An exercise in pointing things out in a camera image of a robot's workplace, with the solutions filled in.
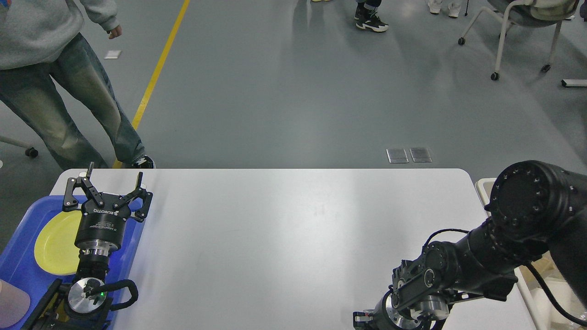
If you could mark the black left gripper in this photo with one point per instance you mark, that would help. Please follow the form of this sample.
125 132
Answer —
101 227

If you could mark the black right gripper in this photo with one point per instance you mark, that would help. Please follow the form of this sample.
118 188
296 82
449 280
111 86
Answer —
382 317

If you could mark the yellow plate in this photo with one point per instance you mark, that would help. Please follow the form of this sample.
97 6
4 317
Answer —
55 251

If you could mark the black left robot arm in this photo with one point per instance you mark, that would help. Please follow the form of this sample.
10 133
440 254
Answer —
86 301

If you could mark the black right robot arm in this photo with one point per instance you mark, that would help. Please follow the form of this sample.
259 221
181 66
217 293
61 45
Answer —
535 208

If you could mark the office chair caster leg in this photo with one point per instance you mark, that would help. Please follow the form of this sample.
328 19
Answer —
29 150

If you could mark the left metal floor plate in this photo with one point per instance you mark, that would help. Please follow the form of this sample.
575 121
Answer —
397 156

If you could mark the metal floor plate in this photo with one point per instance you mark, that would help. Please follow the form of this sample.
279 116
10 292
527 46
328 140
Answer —
421 155
397 156

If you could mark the person in black clothes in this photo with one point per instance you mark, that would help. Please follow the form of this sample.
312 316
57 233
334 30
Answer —
41 46

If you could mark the right metal floor plate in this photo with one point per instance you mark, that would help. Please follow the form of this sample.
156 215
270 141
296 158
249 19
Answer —
421 155

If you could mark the beige plastic bin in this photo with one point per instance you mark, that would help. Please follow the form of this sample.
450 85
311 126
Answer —
541 316

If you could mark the people's feet in background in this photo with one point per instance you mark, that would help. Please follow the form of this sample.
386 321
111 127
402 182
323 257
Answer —
367 19

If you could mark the white metal bar on floor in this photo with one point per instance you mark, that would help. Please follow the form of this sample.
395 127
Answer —
574 83

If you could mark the grey office chair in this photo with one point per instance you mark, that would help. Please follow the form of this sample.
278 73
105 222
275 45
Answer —
525 13

